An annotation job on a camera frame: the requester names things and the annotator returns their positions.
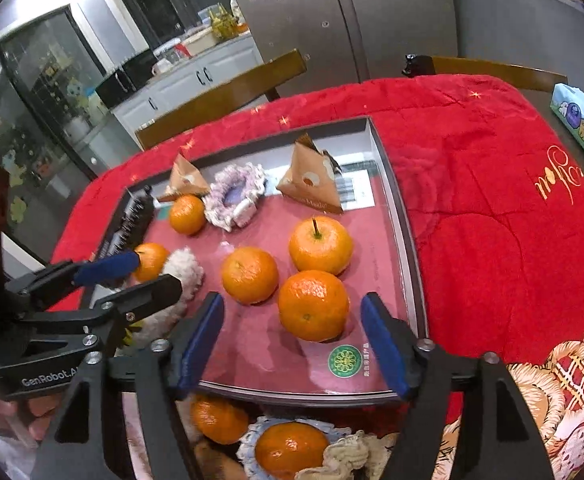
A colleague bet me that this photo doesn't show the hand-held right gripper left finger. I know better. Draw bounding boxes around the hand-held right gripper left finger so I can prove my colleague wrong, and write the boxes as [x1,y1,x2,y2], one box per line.
[31,292,225,480]

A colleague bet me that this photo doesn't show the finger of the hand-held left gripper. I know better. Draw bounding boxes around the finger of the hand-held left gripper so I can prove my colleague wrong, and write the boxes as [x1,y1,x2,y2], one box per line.
[6,251,141,312]
[92,274,183,348]

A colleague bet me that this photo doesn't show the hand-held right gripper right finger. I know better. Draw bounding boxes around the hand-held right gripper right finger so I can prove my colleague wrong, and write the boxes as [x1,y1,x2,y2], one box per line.
[359,291,555,480]

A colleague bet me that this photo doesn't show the shallow box with red lining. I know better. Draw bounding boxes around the shallow box with red lining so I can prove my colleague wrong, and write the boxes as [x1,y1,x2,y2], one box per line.
[79,116,430,408]

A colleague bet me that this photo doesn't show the person's left hand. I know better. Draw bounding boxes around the person's left hand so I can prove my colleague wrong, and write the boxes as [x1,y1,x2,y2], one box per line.
[0,392,65,443]

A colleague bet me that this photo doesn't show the white fluffy scrunchie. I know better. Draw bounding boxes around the white fluffy scrunchie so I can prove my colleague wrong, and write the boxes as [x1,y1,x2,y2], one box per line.
[122,246,206,348]

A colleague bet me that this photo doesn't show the brown pyramid snack packet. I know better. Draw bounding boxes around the brown pyramid snack packet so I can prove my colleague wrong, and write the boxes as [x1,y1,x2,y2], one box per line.
[158,152,212,201]
[276,132,345,215]

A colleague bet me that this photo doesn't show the orange with stem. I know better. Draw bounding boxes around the orange with stem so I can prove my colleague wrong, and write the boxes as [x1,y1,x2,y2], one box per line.
[288,216,354,277]

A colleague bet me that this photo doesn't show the cream crocheted scrunchie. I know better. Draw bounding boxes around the cream crocheted scrunchie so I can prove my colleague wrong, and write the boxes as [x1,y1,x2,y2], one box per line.
[294,430,398,480]

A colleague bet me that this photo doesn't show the red printed blanket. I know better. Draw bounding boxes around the red printed blanket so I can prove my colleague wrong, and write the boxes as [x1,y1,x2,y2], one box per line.
[49,74,584,480]

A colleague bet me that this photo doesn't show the black microwave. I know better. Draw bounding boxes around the black microwave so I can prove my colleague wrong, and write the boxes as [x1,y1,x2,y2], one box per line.
[94,49,159,109]

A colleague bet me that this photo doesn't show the glass display cabinet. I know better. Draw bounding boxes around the glass display cabinet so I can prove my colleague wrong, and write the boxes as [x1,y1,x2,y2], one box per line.
[0,5,138,281]

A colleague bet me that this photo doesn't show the white kitchen cabinet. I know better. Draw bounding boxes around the white kitchen cabinet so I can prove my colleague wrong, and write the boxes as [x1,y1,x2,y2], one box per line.
[112,35,265,141]

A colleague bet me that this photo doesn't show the wooden chair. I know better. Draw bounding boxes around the wooden chair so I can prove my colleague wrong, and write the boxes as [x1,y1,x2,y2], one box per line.
[422,55,570,93]
[134,49,308,151]

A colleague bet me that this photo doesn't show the beige container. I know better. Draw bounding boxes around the beige container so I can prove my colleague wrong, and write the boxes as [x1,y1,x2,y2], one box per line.
[182,30,219,53]

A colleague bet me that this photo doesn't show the yellow bottles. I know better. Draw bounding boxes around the yellow bottles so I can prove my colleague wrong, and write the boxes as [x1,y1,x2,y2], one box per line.
[207,4,240,41]

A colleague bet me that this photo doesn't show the small black object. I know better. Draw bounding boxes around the small black object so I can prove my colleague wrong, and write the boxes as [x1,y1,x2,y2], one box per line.
[403,53,435,78]

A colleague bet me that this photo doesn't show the blue tissue pack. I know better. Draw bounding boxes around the blue tissue pack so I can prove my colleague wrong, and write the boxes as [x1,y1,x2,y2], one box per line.
[550,82,584,168]

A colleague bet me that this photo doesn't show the steel refrigerator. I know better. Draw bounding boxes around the steel refrigerator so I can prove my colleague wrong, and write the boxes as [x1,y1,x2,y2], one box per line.
[217,0,460,98]

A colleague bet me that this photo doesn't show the dark glass wall cabinet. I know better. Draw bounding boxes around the dark glass wall cabinet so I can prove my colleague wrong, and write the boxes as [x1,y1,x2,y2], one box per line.
[112,0,233,53]

